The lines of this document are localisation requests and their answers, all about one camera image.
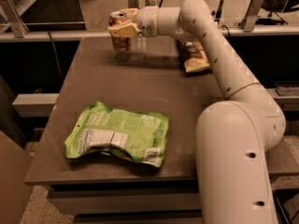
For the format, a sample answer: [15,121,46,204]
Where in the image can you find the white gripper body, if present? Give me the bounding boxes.
[135,7,159,37]

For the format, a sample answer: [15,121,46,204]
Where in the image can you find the brown yellow chip bag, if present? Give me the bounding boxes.
[178,40,210,74]

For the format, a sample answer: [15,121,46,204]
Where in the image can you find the metal bracket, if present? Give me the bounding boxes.
[127,0,139,8]
[0,0,28,38]
[240,0,263,32]

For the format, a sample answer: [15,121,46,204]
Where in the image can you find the black cable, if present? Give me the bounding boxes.
[47,31,65,84]

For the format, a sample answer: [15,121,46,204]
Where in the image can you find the green rice chip bag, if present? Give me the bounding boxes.
[64,102,169,168]

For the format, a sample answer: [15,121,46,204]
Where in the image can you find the right metal bracket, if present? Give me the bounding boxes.
[240,0,263,32]

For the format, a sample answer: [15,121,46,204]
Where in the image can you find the middle metal bracket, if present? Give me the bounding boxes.
[127,0,139,8]

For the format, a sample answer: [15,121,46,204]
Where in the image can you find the left metal bracket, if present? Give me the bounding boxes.
[0,0,28,38]

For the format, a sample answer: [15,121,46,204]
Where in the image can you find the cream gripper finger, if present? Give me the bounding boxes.
[107,20,140,37]
[121,7,139,22]

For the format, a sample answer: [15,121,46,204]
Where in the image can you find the orange soda can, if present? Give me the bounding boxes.
[108,11,131,52]

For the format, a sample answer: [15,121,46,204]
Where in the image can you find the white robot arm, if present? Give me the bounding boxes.
[108,0,286,224]

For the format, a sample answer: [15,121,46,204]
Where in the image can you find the grey drawer cabinet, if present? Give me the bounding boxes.
[46,175,278,224]

